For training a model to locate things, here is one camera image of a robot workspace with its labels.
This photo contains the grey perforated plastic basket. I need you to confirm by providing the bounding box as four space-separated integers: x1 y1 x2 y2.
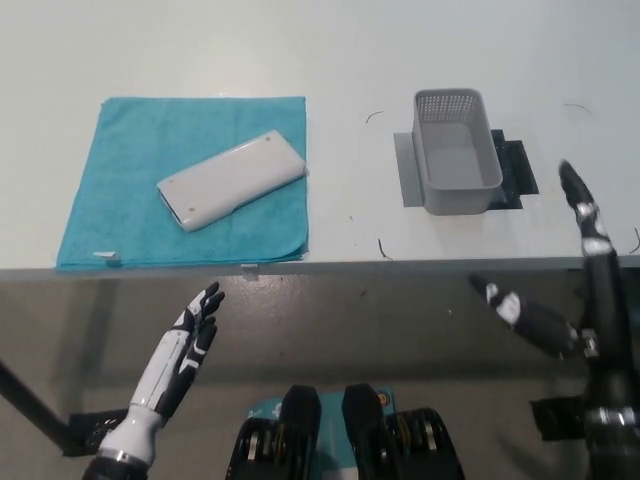
413 88 504 217

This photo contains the black diagonal table leg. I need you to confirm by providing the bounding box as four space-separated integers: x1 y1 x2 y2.
0 359 71 446

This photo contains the teal microfibre cloth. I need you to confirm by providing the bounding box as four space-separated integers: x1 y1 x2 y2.
53 96 310 273

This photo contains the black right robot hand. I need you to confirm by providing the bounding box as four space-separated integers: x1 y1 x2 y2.
468 159 639 414

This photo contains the white calculator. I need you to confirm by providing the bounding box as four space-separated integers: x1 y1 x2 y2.
156 130 310 233

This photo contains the black table foot plate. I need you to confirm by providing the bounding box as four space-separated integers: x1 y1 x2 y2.
529 397 591 441
62 408 129 459

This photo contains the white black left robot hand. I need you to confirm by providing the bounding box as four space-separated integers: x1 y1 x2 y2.
127 281 226 429

